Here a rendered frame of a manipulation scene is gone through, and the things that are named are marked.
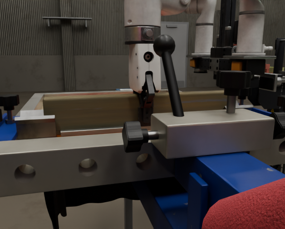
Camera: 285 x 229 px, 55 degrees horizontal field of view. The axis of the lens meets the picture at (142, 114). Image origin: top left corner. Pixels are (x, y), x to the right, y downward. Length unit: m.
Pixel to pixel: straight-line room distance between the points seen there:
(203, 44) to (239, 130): 1.27
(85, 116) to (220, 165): 0.36
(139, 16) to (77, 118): 0.23
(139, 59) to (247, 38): 0.69
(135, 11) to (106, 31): 8.60
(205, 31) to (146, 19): 1.01
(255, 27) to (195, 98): 0.60
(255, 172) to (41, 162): 0.22
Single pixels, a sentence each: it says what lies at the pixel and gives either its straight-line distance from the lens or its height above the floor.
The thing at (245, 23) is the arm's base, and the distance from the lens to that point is 1.17.
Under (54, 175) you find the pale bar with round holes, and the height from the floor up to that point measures 1.01.
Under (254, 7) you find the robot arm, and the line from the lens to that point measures 1.18.
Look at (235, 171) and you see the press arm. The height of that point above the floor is 1.04.
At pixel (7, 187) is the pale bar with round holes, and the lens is 0.34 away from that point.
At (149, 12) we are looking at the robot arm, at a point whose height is 1.22.
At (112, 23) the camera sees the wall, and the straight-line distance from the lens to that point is 9.19.
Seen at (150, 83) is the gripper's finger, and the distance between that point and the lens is 0.54.
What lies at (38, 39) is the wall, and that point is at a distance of 9.20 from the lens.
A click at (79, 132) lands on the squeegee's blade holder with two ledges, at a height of 0.99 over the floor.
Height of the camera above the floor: 1.14
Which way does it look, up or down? 12 degrees down
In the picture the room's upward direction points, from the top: straight up
